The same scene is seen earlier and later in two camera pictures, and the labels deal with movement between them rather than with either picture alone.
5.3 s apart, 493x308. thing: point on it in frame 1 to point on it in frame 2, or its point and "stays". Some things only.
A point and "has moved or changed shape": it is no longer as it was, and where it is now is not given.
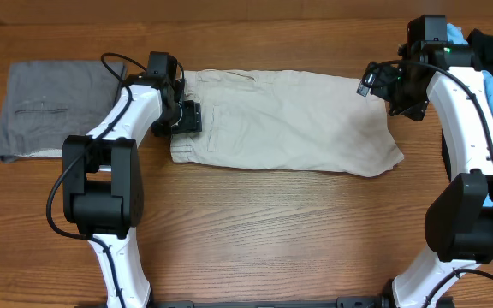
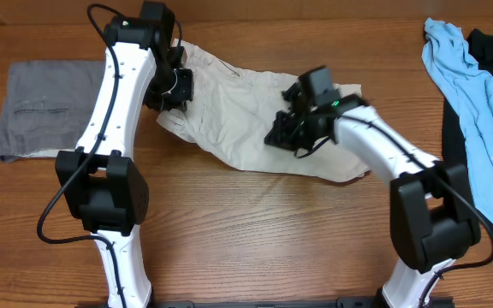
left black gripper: [191, 121] to [178, 101]
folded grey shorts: [45, 101] stays
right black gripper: [415, 109] to [276, 136]
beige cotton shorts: [285, 120] has moved or changed shape
